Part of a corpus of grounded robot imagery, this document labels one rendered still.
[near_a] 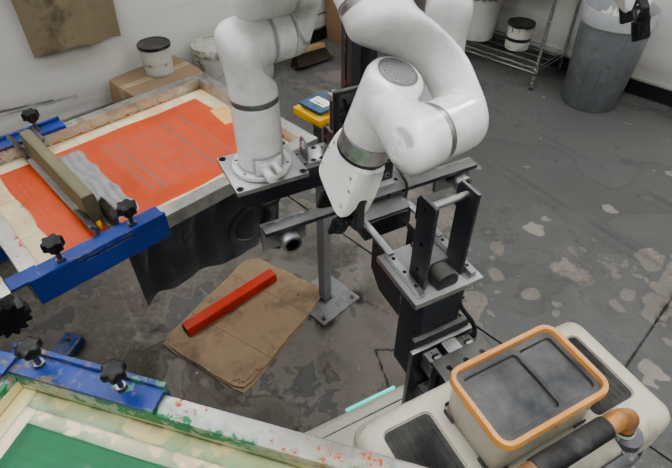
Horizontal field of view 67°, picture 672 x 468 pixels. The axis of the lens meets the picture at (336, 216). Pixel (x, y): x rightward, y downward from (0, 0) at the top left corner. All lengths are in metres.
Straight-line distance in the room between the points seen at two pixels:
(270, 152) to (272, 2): 0.30
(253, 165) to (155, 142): 0.59
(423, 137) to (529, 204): 2.40
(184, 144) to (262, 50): 0.67
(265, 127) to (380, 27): 0.45
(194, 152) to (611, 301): 1.89
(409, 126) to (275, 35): 0.43
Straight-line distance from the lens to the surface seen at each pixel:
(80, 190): 1.28
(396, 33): 0.62
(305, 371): 2.09
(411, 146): 0.57
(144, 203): 1.36
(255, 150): 1.02
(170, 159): 1.49
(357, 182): 0.69
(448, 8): 1.11
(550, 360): 0.98
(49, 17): 3.40
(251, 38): 0.92
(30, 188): 1.54
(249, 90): 0.96
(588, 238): 2.86
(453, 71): 0.66
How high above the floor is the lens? 1.77
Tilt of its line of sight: 41 degrees down
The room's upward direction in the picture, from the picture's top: straight up
